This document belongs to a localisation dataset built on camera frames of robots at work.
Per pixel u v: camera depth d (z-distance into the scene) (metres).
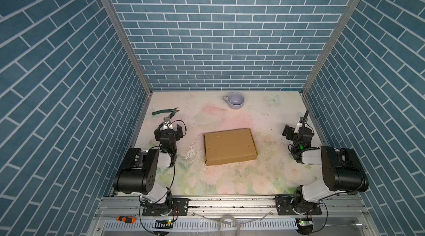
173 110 1.08
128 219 0.69
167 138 0.69
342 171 0.46
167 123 0.77
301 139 0.72
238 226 0.68
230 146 0.89
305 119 0.79
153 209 0.68
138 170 0.46
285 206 0.74
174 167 0.70
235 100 1.13
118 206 0.75
